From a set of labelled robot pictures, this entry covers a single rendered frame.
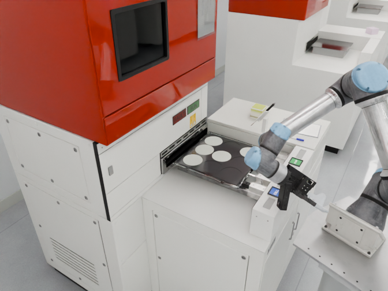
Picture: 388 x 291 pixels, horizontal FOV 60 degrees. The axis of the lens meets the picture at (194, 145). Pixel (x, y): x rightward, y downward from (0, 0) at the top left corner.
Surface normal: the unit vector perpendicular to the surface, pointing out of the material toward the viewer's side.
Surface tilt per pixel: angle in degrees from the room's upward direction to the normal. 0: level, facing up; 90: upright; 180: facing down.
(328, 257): 0
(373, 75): 47
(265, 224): 90
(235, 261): 90
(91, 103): 90
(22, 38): 90
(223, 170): 0
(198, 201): 0
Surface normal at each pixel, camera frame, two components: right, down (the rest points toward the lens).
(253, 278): -0.53, 0.46
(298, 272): 0.00, -0.84
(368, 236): -0.75, 0.36
